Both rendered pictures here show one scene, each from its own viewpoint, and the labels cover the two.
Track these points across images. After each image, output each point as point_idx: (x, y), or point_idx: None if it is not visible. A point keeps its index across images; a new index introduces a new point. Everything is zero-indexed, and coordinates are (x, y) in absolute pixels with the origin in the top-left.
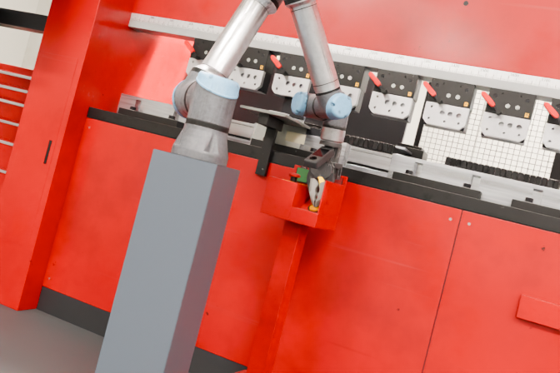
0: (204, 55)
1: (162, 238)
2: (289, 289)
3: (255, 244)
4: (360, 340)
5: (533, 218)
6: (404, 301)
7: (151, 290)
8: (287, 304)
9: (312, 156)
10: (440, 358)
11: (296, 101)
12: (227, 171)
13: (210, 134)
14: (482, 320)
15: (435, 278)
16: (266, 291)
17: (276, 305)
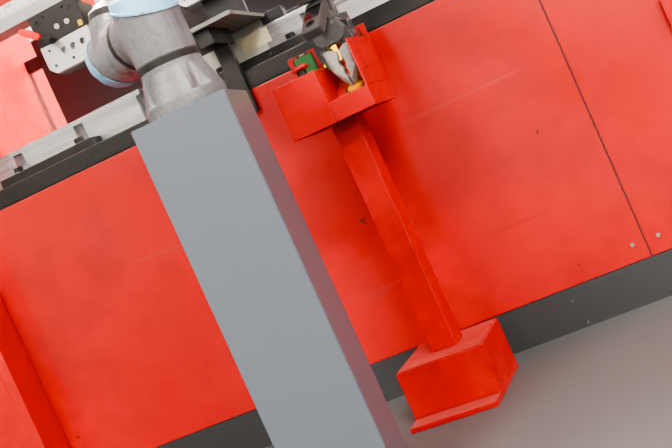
0: (57, 31)
1: (227, 224)
2: (399, 204)
3: (311, 199)
4: (522, 203)
5: None
6: (537, 117)
7: (261, 293)
8: (411, 223)
9: (308, 22)
10: (625, 145)
11: None
12: (237, 94)
13: (183, 64)
14: (638, 64)
15: (551, 61)
16: (369, 242)
17: (399, 233)
